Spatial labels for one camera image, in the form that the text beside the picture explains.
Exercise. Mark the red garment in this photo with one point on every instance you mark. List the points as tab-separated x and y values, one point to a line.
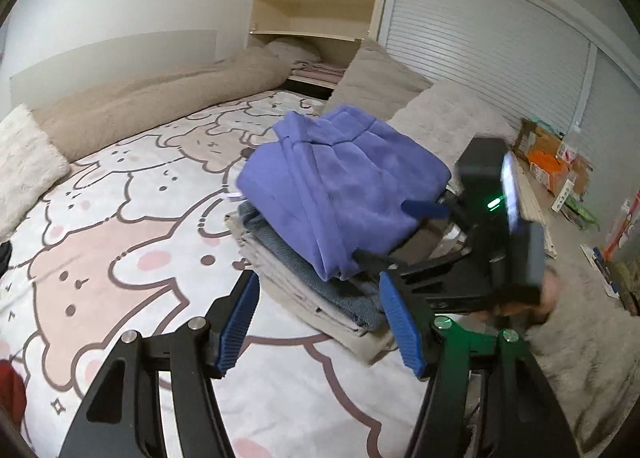
10	393

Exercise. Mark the colourful printed box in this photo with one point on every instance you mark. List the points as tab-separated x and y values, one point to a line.
625	228

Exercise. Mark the white fluffy pillow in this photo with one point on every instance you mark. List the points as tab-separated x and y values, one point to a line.
27	162

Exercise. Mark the person's right hand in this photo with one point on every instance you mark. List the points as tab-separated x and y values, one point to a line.
550	290

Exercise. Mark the pink folded blanket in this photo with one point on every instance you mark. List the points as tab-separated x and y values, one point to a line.
317	71

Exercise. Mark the grey fluffy rug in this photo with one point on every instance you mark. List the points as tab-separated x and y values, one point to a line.
590	338

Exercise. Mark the grey wall panel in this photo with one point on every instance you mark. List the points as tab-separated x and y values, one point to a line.
115	57

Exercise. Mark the bear printed bed sheet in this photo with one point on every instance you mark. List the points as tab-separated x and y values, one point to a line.
125	238

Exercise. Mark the dark garment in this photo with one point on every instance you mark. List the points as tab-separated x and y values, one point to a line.
4	258

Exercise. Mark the white slatted window shutter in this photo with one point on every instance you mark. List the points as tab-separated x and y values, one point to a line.
475	37

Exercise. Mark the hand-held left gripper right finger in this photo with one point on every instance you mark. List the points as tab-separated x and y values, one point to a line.
400	323

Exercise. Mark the green packet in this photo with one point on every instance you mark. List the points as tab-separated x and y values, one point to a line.
582	215

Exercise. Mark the stack of folded clothes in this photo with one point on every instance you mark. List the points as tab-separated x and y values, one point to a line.
350	335

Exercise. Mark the orange packet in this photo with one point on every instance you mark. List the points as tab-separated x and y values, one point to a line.
550	167

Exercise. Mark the light wooden slat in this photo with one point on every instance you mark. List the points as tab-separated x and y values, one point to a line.
535	208

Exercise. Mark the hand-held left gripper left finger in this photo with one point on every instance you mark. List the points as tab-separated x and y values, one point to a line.
240	318

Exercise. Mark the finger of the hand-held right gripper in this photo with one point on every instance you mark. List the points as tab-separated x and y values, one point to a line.
375	260
422	209

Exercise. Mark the grey fluffy pillow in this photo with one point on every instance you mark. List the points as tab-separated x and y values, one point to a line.
450	117

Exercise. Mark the cream wall niche shelf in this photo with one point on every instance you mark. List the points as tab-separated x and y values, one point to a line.
310	12

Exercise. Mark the flat blue-edged box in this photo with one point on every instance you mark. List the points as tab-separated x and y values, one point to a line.
602	270

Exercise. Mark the beige pillow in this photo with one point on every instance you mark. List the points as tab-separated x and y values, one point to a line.
372	77

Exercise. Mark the beige rolled duvet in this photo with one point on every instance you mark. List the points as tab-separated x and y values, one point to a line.
150	92

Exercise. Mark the purple garment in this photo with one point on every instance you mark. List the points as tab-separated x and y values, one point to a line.
325	177

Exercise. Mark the cardboard box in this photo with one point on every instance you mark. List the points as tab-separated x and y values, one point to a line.
537	137

